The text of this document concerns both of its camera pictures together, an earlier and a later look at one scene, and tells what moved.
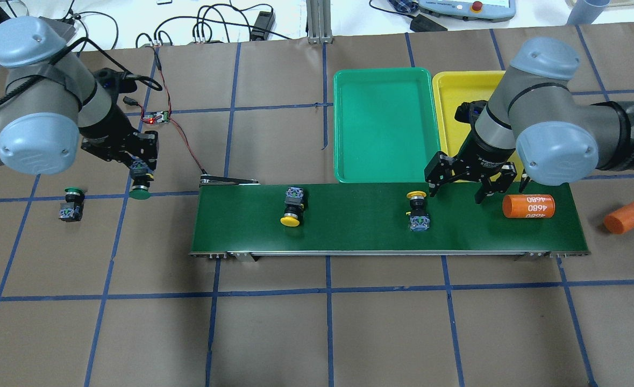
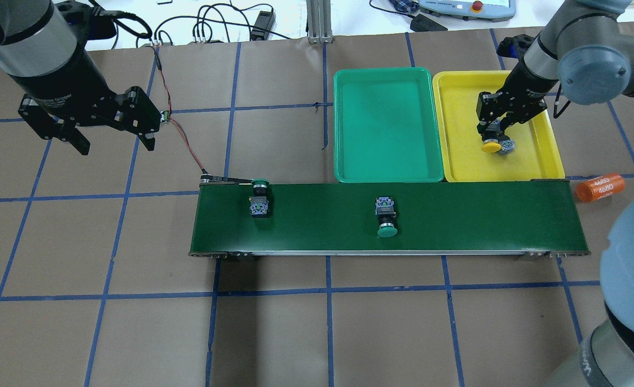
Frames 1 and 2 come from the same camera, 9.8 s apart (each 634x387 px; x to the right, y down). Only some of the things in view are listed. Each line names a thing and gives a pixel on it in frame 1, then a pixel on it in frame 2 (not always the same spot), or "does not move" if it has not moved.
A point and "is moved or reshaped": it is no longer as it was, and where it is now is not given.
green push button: [141, 176] -> [384, 209]
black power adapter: [262, 26] does not move
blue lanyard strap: [408, 6] does not move
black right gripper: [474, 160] -> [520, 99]
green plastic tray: [385, 124] does not move
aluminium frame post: [318, 13] does not move
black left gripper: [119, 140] -> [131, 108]
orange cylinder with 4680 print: [528, 206] -> [596, 188]
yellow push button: [419, 220] is moved or reshaped
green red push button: [72, 210] -> [258, 202]
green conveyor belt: [375, 220] does not move
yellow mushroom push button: [294, 205] is moved or reshaped
